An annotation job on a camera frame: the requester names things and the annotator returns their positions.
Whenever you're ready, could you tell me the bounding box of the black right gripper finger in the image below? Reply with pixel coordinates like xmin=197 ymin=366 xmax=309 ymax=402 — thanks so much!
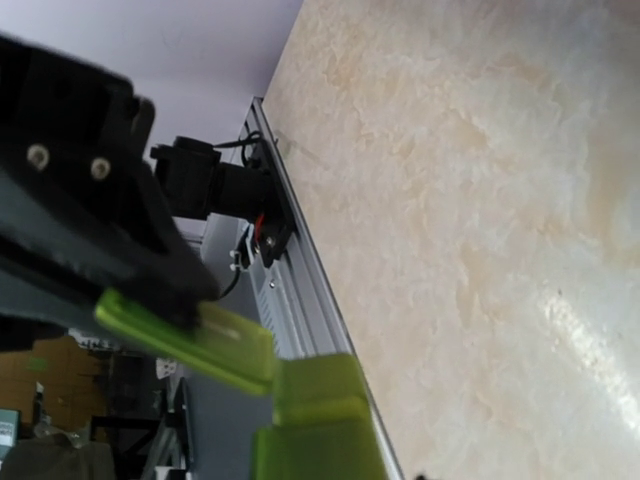
xmin=1 ymin=37 xmax=219 ymax=329

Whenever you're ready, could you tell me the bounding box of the green pill organizer box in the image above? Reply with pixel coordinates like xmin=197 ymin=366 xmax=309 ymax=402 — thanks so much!
xmin=95 ymin=289 xmax=386 ymax=480

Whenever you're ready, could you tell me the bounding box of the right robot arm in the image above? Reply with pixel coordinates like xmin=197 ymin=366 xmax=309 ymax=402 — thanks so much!
xmin=1 ymin=37 xmax=266 ymax=329

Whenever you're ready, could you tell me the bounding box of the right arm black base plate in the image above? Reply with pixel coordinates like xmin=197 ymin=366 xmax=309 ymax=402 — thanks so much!
xmin=241 ymin=130 xmax=295 ymax=268

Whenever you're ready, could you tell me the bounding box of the aluminium front rail frame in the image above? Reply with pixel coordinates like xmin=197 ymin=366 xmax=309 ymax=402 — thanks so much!
xmin=199 ymin=94 xmax=406 ymax=480

